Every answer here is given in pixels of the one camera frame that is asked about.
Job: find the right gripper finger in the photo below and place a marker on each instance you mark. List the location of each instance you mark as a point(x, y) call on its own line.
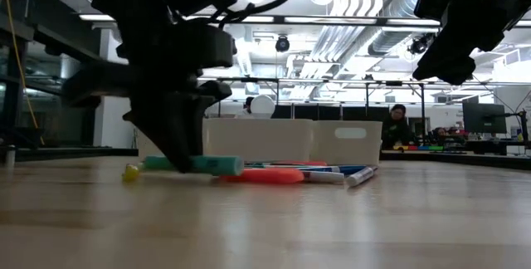
point(429, 69)
point(460, 63)

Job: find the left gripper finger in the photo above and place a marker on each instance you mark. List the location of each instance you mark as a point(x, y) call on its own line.
point(217, 91)
point(174, 128)

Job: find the teal highlighter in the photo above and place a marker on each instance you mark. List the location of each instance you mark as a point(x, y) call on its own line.
point(220, 165)

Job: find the yellow highlighter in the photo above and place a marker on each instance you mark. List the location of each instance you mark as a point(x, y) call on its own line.
point(131, 172)

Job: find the teal thin marker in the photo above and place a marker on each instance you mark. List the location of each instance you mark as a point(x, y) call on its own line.
point(257, 163)

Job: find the orange highlighter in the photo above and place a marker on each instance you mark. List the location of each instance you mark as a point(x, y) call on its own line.
point(261, 176)

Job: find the orange thin marker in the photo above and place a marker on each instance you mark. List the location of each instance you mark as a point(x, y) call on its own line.
point(303, 163)

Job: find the black ceiling spotlight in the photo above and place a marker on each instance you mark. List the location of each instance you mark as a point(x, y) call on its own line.
point(419, 45)

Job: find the person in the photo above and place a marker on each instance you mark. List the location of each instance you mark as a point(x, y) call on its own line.
point(396, 128)
point(248, 102)

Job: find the long white light bar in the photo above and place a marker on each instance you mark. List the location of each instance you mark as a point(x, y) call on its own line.
point(410, 22)
point(259, 19)
point(95, 17)
point(332, 20)

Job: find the black computer monitor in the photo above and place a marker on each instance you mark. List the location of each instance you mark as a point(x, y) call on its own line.
point(484, 117)

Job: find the wide white plastic bin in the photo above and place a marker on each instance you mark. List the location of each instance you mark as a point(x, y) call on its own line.
point(265, 140)

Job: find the multicoloured block row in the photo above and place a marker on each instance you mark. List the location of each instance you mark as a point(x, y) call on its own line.
point(415, 148)

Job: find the black partition panel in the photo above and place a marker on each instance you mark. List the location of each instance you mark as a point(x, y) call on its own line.
point(323, 113)

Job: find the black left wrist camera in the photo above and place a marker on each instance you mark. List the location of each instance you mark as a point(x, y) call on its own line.
point(211, 47)

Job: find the black background workstation frame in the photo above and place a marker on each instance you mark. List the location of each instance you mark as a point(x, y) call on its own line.
point(422, 115)

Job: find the silver ventilation duct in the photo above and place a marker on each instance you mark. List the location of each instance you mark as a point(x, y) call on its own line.
point(390, 42)

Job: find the black overhead camera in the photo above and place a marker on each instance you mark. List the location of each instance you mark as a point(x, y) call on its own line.
point(282, 45)

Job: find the small white post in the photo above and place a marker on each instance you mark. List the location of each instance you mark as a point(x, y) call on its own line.
point(10, 157)

